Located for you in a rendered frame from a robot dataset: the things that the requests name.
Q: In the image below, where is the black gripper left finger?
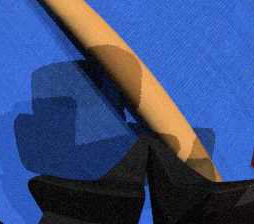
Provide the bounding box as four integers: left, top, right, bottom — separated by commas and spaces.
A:
27, 134, 149, 224

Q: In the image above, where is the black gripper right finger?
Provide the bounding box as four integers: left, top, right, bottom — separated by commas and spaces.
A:
146, 134, 254, 224

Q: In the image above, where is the orange long-handled scraper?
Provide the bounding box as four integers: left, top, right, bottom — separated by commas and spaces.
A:
42, 0, 223, 182

